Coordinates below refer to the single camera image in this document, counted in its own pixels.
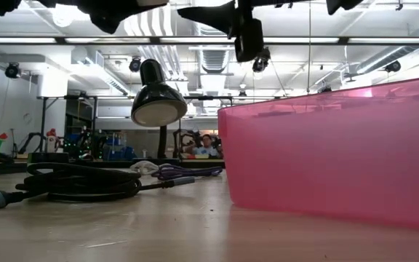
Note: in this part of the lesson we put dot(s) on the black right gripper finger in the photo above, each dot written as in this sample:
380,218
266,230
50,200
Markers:
209,16

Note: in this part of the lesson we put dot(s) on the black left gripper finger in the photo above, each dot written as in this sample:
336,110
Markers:
115,14

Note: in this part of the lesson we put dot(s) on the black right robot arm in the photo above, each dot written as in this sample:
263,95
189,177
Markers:
342,4

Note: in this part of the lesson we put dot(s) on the black background robot arm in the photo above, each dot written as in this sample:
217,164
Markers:
31,140
184,140

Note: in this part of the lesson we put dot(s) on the pink translucent plastic bin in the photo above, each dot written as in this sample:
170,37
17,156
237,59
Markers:
322,163

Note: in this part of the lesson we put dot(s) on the black overhead light bar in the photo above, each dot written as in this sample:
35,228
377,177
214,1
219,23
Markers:
104,40

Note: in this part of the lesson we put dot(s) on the black desk lamp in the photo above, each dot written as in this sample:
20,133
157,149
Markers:
156,98

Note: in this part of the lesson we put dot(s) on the person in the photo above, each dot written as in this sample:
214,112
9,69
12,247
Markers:
206,147

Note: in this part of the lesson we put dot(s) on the blue storage bins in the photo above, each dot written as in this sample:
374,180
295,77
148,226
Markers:
116,151

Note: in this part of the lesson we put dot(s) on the red and white object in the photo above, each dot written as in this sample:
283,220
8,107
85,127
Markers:
51,140

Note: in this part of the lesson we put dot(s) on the silver ceiling air duct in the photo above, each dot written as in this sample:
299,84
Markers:
215,58

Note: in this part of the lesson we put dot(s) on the black ceiling camera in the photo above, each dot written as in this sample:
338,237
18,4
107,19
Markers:
392,66
324,89
135,64
12,70
261,64

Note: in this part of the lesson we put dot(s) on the black background workstation frame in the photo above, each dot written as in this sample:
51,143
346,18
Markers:
86,97

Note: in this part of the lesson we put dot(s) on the black aluminium table frame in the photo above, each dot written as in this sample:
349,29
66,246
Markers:
86,164

